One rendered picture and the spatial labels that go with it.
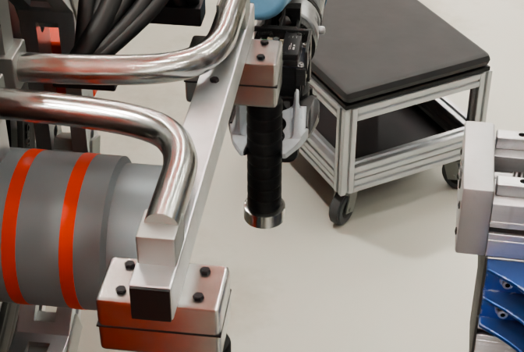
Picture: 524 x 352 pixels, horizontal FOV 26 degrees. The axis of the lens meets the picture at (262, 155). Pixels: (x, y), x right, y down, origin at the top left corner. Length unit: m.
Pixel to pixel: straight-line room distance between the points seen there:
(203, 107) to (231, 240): 1.42
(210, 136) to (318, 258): 1.41
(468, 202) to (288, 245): 1.14
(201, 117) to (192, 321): 0.20
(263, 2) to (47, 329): 0.43
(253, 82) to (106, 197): 0.20
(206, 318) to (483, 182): 0.51
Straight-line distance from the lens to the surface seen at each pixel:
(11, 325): 1.34
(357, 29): 2.41
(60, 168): 1.00
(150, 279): 0.78
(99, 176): 0.98
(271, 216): 1.18
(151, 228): 0.79
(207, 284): 0.82
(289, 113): 1.20
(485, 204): 1.24
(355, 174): 2.31
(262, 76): 1.08
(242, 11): 1.05
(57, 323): 1.28
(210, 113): 0.95
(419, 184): 2.54
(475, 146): 1.29
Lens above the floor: 1.49
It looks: 35 degrees down
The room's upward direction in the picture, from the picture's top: straight up
